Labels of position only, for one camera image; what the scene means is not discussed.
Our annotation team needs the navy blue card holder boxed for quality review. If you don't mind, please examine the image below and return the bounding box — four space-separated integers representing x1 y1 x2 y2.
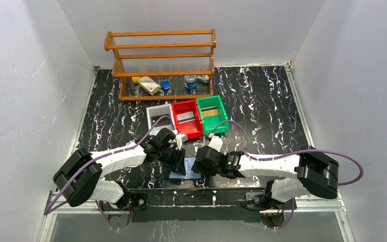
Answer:
169 157 203 180

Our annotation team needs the grey card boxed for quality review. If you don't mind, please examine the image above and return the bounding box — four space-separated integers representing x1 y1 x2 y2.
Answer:
151 115 172 127

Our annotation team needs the white plastic bin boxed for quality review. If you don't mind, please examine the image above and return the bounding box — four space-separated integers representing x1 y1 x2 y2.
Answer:
146 104 175 135

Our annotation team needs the red plastic bin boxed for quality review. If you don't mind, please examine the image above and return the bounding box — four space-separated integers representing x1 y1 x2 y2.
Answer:
171 99 204 139

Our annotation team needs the green plastic bin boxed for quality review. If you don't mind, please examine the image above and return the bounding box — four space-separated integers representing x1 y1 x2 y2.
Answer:
196 95 229 136

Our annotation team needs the wooden shelf rack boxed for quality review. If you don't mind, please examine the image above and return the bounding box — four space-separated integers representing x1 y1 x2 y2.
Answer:
104 28 217 101

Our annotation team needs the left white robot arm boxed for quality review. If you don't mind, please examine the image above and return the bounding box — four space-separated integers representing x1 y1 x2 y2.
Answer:
52 128 187 210

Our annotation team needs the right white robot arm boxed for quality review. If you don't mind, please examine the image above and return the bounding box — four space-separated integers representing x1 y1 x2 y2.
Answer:
192 136 339 209

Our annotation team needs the white card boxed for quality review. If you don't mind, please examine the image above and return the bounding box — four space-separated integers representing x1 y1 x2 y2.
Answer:
176 111 196 124

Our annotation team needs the gold card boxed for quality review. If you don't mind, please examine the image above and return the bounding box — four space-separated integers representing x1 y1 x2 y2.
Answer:
201 106 220 118

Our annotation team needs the blue small cube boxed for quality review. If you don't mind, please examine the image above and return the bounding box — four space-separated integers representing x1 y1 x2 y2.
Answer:
160 79 170 91

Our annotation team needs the white red small box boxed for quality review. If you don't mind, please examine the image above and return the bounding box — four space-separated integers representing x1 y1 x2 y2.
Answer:
138 76 160 96

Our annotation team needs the yellow small object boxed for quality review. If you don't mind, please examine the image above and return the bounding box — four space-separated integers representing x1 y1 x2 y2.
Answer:
132 77 141 84

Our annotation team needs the blue round tin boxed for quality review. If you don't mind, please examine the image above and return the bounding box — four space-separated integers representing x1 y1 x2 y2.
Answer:
183 75 197 90

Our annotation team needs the grey tape dispenser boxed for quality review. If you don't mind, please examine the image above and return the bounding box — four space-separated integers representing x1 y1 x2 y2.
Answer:
197 75 210 83

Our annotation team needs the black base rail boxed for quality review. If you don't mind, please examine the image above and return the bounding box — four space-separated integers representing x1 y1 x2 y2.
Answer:
98 187 344 231

